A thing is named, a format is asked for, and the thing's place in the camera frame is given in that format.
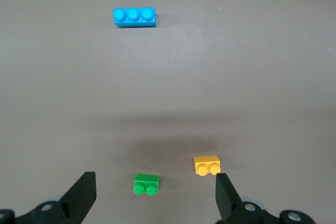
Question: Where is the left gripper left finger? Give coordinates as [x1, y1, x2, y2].
[0, 171, 97, 224]

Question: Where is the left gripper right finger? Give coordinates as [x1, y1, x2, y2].
[215, 173, 315, 224]

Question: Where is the yellow two-stud block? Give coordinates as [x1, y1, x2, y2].
[193, 155, 222, 177]

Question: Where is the green two-stud block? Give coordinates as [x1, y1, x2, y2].
[133, 173, 161, 197]

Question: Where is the blue three-stud block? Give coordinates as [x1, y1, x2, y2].
[112, 6, 158, 28]

